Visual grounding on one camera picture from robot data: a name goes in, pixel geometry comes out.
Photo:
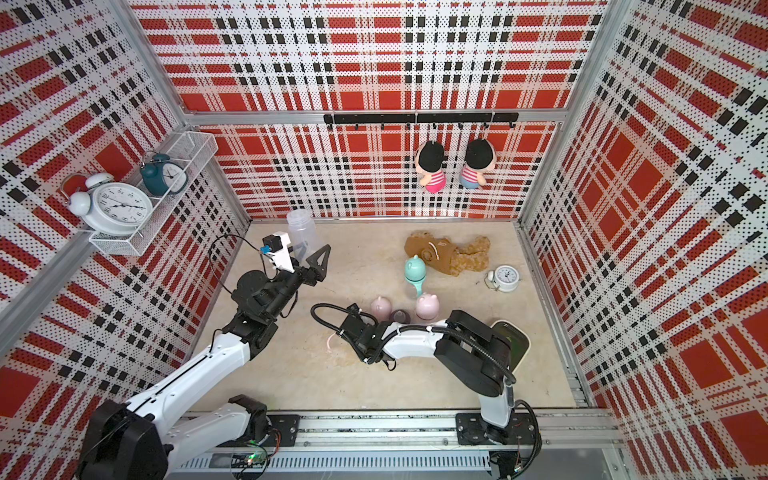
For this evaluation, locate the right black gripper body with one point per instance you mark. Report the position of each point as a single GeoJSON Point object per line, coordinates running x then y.
{"type": "Point", "coordinates": [361, 353]}

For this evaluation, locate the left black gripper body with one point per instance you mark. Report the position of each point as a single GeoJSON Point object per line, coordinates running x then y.
{"type": "Point", "coordinates": [304, 276]}

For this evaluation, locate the pink bottle handle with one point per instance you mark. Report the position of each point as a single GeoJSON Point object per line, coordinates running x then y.
{"type": "Point", "coordinates": [329, 343]}

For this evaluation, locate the clear baby bottle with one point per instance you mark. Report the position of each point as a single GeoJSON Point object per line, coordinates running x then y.
{"type": "Point", "coordinates": [303, 234]}

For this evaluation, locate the pink bottle cap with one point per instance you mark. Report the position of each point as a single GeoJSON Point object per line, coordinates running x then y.
{"type": "Point", "coordinates": [381, 308]}
{"type": "Point", "coordinates": [427, 306]}

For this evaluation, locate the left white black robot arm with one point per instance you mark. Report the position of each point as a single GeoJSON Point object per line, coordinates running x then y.
{"type": "Point", "coordinates": [145, 437]}

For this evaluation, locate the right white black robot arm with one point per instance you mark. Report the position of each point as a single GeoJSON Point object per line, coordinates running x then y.
{"type": "Point", "coordinates": [473, 352]}

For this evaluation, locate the brown plush toy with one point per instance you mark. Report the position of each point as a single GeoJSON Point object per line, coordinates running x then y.
{"type": "Point", "coordinates": [447, 257]}

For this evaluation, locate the small white alarm clock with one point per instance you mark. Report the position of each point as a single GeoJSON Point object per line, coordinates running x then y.
{"type": "Point", "coordinates": [504, 278]}

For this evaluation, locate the white bin green inside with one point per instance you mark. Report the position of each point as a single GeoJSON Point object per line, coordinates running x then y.
{"type": "Point", "coordinates": [519, 342]}

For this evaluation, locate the doll with pink dress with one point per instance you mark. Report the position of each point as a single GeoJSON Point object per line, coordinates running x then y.
{"type": "Point", "coordinates": [429, 165]}

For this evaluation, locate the green circuit board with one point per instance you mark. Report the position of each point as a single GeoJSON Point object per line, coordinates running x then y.
{"type": "Point", "coordinates": [248, 461]}

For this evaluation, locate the teal alarm clock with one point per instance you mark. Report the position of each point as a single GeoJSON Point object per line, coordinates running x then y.
{"type": "Point", "coordinates": [162, 176]}

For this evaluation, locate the doll with striped shirt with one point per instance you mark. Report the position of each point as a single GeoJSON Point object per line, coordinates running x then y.
{"type": "Point", "coordinates": [480, 158]}

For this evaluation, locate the large white alarm clock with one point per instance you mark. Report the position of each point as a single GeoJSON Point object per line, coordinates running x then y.
{"type": "Point", "coordinates": [110, 207]}

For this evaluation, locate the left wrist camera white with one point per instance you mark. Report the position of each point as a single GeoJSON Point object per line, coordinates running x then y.
{"type": "Point", "coordinates": [277, 249]}

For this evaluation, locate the white wire wall shelf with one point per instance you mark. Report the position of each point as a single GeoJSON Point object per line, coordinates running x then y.
{"type": "Point", "coordinates": [193, 151]}

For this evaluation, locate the black hook rail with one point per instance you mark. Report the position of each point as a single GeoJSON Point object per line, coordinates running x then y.
{"type": "Point", "coordinates": [482, 118]}

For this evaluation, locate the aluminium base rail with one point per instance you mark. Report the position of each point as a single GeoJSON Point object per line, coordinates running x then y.
{"type": "Point", "coordinates": [553, 443]}

